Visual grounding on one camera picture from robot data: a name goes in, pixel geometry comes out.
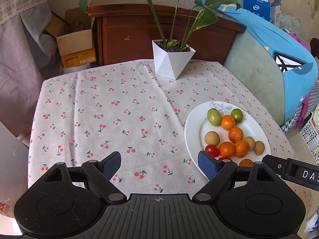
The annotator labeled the blue and white carton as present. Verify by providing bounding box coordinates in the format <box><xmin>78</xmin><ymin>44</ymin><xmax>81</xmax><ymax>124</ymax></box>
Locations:
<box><xmin>243</xmin><ymin>0</ymin><xmax>282</xmax><ymax>28</ymax></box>

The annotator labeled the houndstooth cloth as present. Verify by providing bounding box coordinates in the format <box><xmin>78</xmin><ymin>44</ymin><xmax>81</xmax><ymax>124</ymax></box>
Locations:
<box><xmin>281</xmin><ymin>82</ymin><xmax>319</xmax><ymax>135</ymax></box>

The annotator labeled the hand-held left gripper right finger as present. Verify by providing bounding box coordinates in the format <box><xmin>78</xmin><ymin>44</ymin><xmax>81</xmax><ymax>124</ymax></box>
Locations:
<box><xmin>195</xmin><ymin>151</ymin><xmax>283</xmax><ymax>203</ymax></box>

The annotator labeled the grey green cushion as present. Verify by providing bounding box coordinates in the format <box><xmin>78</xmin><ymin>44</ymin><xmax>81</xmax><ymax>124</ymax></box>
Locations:
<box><xmin>224</xmin><ymin>28</ymin><xmax>286</xmax><ymax>127</ymax></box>

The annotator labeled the magenta cloth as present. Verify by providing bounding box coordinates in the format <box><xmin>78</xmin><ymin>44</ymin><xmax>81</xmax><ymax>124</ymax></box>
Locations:
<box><xmin>296</xmin><ymin>93</ymin><xmax>311</xmax><ymax>127</ymax></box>

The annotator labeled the open cardboard box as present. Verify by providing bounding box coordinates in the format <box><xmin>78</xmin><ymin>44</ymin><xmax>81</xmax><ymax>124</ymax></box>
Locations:
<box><xmin>45</xmin><ymin>7</ymin><xmax>97</xmax><ymax>68</ymax></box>

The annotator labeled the white plastic bag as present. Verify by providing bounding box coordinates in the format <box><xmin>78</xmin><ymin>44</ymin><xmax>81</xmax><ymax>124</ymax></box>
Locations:
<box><xmin>0</xmin><ymin>122</ymin><xmax>30</xmax><ymax>236</ymax></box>

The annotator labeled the white perforated basket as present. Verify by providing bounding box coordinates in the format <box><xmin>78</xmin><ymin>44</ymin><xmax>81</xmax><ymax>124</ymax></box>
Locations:
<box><xmin>299</xmin><ymin>112</ymin><xmax>319</xmax><ymax>157</ymax></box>

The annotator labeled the large brown round fruit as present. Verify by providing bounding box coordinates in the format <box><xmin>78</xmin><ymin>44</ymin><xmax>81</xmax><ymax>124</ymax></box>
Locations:
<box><xmin>205</xmin><ymin>131</ymin><xmax>221</xmax><ymax>146</ymax></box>

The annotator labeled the blue cushion sofa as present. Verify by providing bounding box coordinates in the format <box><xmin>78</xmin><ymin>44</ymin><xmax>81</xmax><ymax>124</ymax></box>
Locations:
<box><xmin>194</xmin><ymin>0</ymin><xmax>319</xmax><ymax>127</ymax></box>

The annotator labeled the cherry print tablecloth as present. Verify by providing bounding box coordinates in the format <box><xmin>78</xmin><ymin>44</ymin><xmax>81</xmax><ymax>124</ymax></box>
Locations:
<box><xmin>27</xmin><ymin>59</ymin><xmax>299</xmax><ymax>205</ymax></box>

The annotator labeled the large green jujube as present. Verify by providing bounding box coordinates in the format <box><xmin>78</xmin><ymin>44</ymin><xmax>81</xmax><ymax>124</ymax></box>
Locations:
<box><xmin>207</xmin><ymin>108</ymin><xmax>222</xmax><ymax>126</ymax></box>

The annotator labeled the dark wooden cabinet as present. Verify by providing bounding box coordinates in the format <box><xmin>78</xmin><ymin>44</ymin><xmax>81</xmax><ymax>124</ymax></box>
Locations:
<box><xmin>87</xmin><ymin>0</ymin><xmax>247</xmax><ymax>66</ymax></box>

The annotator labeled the white plate with floral print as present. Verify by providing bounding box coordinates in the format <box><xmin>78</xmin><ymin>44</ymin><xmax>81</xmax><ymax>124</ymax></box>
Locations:
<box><xmin>184</xmin><ymin>101</ymin><xmax>272</xmax><ymax>180</ymax></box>

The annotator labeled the green plant in white pot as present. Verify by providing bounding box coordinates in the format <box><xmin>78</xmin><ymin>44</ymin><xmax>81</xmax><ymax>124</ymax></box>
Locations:
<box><xmin>79</xmin><ymin>0</ymin><xmax>242</xmax><ymax>80</ymax></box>

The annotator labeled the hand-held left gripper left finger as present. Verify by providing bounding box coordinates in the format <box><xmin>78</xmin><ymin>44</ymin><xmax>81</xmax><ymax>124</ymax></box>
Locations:
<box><xmin>43</xmin><ymin>151</ymin><xmax>125</xmax><ymax>203</ymax></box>

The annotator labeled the small green jujube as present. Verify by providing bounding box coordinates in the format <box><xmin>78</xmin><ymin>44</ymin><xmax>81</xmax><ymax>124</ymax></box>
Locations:
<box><xmin>230</xmin><ymin>108</ymin><xmax>244</xmax><ymax>123</ymax></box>

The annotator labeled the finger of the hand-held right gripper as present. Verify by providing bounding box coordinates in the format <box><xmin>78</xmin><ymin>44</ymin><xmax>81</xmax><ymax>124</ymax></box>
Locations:
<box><xmin>263</xmin><ymin>154</ymin><xmax>289</xmax><ymax>177</ymax></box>

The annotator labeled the checked curtain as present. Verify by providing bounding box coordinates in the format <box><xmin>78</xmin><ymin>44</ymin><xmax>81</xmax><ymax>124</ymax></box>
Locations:
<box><xmin>0</xmin><ymin>0</ymin><xmax>63</xmax><ymax>140</ymax></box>

